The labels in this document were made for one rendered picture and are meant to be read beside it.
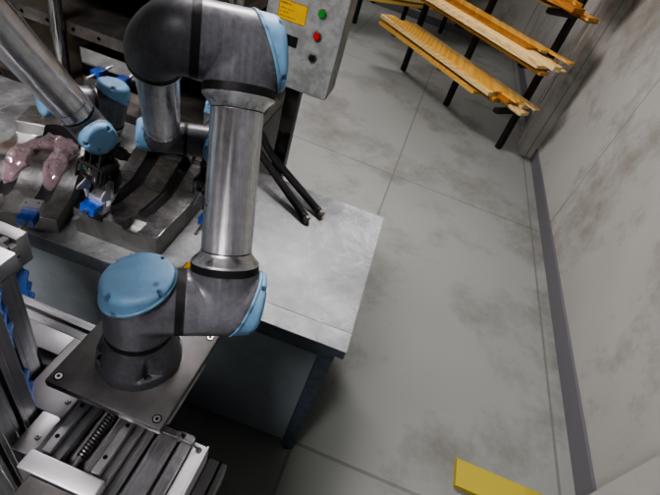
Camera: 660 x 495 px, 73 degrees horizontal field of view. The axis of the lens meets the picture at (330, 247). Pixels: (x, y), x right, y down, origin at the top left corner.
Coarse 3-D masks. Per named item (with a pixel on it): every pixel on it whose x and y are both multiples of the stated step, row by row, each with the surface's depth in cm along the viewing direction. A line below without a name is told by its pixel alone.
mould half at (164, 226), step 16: (128, 160) 148; (160, 160) 149; (176, 160) 150; (128, 176) 145; (160, 176) 147; (192, 176) 148; (144, 192) 142; (176, 192) 145; (112, 208) 132; (128, 208) 134; (160, 208) 138; (176, 208) 140; (192, 208) 148; (80, 224) 133; (96, 224) 131; (112, 224) 129; (160, 224) 133; (176, 224) 139; (112, 240) 133; (128, 240) 132; (144, 240) 130; (160, 240) 131
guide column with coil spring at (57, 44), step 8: (48, 0) 173; (56, 0) 174; (48, 8) 175; (56, 8) 176; (48, 16) 178; (56, 16) 177; (56, 24) 179; (64, 24) 182; (56, 32) 181; (64, 32) 183; (56, 40) 183; (64, 40) 185; (56, 48) 185; (64, 48) 187; (56, 56) 188; (64, 56) 188; (64, 64) 190
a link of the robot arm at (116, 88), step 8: (104, 80) 105; (112, 80) 107; (120, 80) 108; (96, 88) 104; (104, 88) 104; (112, 88) 104; (120, 88) 105; (128, 88) 107; (104, 96) 105; (112, 96) 105; (120, 96) 106; (128, 96) 108; (104, 104) 105; (112, 104) 106; (120, 104) 107; (128, 104) 109; (104, 112) 106; (112, 112) 107; (120, 112) 108; (112, 120) 108; (120, 120) 110; (120, 128) 112
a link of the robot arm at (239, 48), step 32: (192, 0) 64; (192, 32) 63; (224, 32) 64; (256, 32) 66; (192, 64) 66; (224, 64) 66; (256, 64) 67; (288, 64) 69; (224, 96) 67; (256, 96) 68; (224, 128) 69; (256, 128) 71; (224, 160) 70; (256, 160) 73; (224, 192) 71; (224, 224) 72; (192, 256) 76; (224, 256) 73; (192, 288) 73; (224, 288) 73; (256, 288) 76; (192, 320) 72; (224, 320) 74; (256, 320) 76
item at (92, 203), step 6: (90, 192) 126; (96, 192) 127; (102, 192) 128; (90, 198) 126; (96, 198) 126; (84, 204) 123; (90, 204) 124; (96, 204) 125; (102, 204) 126; (84, 210) 122; (90, 210) 123; (96, 210) 124; (102, 210) 128; (108, 210) 131; (78, 216) 120; (90, 216) 124
